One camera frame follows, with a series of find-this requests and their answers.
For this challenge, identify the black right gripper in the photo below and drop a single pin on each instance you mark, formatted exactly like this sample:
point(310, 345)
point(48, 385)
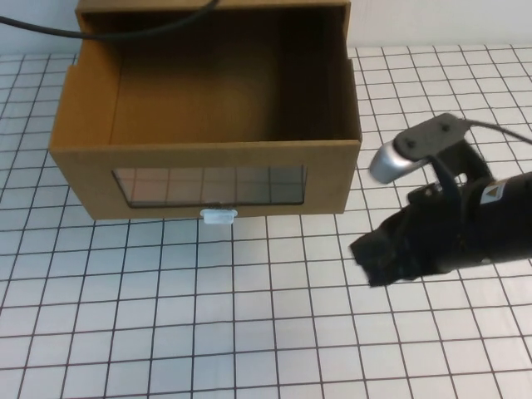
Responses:
point(440, 232)

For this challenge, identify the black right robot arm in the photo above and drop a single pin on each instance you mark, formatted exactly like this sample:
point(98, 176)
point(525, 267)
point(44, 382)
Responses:
point(511, 224)

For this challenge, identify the cardboard shoe box upper shell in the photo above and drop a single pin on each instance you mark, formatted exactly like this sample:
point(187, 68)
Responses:
point(270, 5)

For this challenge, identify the white grid-pattern tablecloth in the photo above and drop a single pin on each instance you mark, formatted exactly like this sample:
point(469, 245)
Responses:
point(249, 311)

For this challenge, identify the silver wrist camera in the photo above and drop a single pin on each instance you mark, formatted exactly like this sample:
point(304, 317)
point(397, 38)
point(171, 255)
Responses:
point(388, 164)

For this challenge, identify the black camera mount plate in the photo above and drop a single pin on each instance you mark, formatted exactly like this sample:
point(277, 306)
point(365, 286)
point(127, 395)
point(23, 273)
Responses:
point(432, 135)

